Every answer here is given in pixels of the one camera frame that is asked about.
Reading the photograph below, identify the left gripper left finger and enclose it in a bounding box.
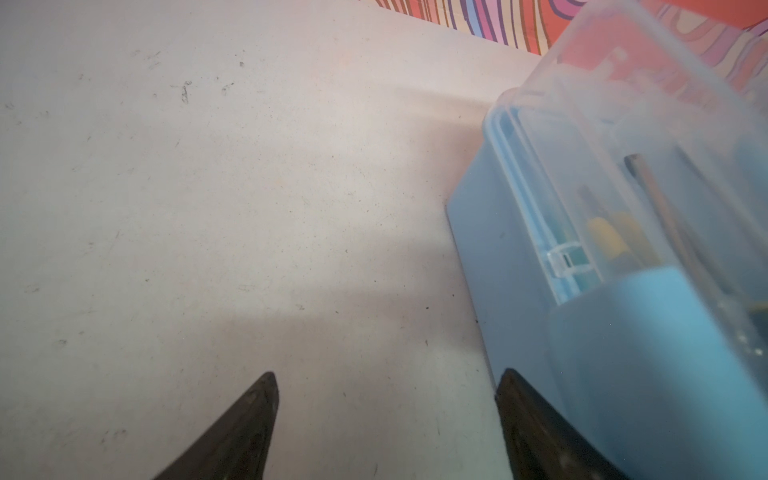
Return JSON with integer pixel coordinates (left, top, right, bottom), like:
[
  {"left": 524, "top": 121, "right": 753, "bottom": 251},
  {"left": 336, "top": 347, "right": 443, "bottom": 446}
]
[{"left": 156, "top": 371, "right": 279, "bottom": 480}]

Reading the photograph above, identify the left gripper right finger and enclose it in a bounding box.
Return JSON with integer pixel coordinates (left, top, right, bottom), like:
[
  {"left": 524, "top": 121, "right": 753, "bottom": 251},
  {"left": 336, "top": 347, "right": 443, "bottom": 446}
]
[{"left": 495, "top": 369, "right": 627, "bottom": 480}]

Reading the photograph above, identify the yellow black utility knife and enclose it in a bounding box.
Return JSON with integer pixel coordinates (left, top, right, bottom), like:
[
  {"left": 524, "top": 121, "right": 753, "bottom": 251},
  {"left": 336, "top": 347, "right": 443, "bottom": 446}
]
[{"left": 577, "top": 185, "right": 662, "bottom": 275}]

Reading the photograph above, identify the blue plastic toolbox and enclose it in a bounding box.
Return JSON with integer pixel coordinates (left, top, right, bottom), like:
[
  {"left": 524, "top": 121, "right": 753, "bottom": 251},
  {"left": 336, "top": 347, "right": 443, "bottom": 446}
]
[{"left": 447, "top": 1, "right": 767, "bottom": 479}]

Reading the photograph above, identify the black yellow screwdriver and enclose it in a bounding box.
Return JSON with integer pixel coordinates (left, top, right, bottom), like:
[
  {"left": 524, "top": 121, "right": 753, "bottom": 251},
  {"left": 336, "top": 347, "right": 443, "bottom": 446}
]
[{"left": 624, "top": 154, "right": 736, "bottom": 308}]

